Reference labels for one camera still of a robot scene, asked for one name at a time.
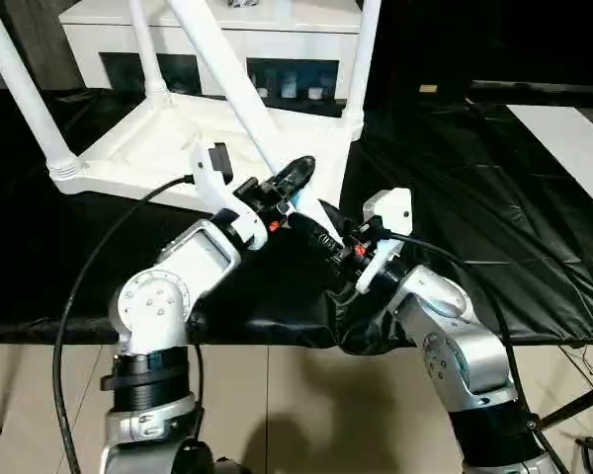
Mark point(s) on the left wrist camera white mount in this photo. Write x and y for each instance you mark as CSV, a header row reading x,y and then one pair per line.
x,y
217,187

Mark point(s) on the white side table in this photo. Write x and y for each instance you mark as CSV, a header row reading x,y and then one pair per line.
x,y
568,148

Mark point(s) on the black mat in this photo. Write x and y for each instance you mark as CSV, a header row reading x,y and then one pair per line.
x,y
474,222

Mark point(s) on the white plastic table leg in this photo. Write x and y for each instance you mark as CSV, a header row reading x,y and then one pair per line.
x,y
361,64
148,54
25,89
237,84

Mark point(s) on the grey curtain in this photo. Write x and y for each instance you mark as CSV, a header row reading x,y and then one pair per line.
x,y
39,49

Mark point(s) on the white cabinet with glass doors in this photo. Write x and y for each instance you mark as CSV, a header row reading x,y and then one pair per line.
x,y
277,34

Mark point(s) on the black box with yellow label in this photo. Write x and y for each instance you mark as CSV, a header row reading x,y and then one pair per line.
x,y
474,39

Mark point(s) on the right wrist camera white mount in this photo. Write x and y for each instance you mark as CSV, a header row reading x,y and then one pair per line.
x,y
393,212

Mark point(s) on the white plastic table top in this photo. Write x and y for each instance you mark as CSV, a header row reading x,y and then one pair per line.
x,y
178,143

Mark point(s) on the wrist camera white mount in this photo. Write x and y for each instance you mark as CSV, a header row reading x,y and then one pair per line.
x,y
217,187
393,212

